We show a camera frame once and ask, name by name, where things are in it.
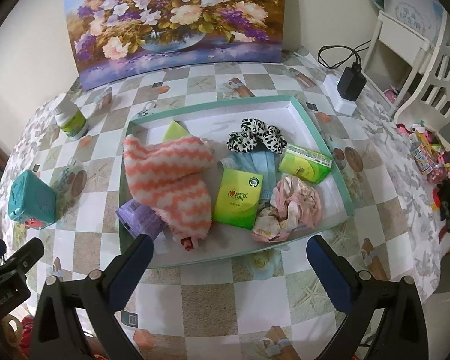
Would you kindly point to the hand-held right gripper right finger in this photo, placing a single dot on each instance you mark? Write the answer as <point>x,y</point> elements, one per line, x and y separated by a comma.
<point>330,270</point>

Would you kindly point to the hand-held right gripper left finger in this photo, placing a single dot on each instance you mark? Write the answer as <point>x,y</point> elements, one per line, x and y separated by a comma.
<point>133,270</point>

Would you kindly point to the purple packet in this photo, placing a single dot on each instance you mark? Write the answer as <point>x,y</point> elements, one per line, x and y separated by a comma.
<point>138,219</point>

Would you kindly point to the pink patterned cloth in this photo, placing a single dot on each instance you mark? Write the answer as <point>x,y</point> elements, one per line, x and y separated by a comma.
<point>292,206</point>

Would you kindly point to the pink white striped fuzzy towel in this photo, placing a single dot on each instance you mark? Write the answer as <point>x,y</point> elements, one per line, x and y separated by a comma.
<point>165,180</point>

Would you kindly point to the green tissue packet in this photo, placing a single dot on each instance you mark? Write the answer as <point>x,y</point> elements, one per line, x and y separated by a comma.
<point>236,198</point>
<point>303,165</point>

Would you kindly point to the blue face mask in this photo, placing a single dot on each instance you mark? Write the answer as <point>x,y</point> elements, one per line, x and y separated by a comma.
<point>255,163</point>

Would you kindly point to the lime green cloth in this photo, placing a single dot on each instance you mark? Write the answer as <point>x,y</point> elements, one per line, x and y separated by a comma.
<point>174,133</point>

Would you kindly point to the leopard print scrunchie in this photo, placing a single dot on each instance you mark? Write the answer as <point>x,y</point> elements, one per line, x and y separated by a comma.
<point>258,135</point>

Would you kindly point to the teal shallow cardboard box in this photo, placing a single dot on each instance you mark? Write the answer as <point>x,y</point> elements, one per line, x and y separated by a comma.
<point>210,127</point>

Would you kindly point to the cream tape roll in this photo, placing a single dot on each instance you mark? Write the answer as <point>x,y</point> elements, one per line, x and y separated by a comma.
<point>11,324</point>

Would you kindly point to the red floral cloth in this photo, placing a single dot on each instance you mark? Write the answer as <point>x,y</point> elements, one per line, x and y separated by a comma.
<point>27,337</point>

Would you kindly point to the teal plastic box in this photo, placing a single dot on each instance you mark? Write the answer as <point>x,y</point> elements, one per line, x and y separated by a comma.
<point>32,198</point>

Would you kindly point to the checkered tablecloth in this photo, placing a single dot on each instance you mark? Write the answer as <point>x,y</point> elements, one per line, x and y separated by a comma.
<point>225,296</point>

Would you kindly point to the dark clothes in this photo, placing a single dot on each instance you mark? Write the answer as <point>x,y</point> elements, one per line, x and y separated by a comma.
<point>448,206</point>

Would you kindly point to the white bottle green label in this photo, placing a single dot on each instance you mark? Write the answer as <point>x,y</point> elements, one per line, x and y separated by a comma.
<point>72,122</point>

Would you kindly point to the pile of colourful toys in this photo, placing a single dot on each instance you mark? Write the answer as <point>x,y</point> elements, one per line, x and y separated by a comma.
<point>427,153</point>

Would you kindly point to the white power strip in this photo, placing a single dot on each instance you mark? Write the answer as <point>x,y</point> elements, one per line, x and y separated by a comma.
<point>343,105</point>

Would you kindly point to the black power adapter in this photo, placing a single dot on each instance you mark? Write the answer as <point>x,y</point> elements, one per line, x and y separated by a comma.
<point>350,84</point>

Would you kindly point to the white chair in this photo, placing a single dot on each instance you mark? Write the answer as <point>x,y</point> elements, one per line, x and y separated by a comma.
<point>438,78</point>

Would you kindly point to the flower painting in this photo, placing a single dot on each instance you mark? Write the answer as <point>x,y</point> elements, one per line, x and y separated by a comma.
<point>172,18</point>

